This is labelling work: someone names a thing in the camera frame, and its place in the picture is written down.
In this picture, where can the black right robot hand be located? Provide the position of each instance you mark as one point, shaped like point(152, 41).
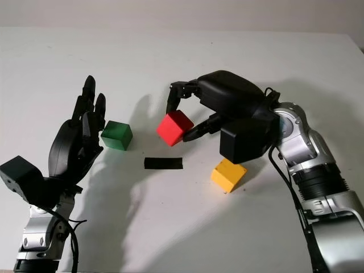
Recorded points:
point(230, 94)

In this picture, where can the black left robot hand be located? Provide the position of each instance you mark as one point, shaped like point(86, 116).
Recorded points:
point(64, 148)

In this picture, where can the green block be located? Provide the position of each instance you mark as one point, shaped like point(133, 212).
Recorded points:
point(116, 136)

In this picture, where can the red block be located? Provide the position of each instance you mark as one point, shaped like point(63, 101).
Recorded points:
point(173, 128)

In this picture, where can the yellow block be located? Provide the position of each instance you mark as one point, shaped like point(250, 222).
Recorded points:
point(227, 176)

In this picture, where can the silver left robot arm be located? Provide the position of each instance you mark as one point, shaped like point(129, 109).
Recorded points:
point(34, 239)

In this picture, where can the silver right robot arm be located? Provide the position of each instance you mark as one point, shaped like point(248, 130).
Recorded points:
point(318, 170)

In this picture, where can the black square marker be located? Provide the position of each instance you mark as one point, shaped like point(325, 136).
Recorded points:
point(163, 163)

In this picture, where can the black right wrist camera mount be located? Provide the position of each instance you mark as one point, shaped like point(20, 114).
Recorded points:
point(244, 139)

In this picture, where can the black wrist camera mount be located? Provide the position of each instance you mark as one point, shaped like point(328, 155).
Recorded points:
point(18, 176)
point(244, 139)

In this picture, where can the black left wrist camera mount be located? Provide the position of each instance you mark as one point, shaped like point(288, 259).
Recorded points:
point(18, 176)

